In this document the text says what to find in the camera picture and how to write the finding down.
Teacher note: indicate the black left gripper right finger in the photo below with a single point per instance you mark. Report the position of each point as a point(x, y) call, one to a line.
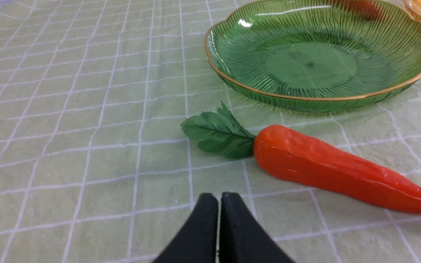
point(242, 239)

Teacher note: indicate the green checked tablecloth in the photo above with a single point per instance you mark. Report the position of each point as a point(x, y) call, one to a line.
point(94, 167)

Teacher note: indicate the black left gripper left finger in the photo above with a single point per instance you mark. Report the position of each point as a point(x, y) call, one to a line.
point(196, 241)

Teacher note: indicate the green glass plate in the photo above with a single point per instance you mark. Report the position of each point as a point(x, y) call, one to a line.
point(317, 55)

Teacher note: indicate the orange toy carrot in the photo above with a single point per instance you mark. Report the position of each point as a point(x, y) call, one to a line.
point(291, 156)

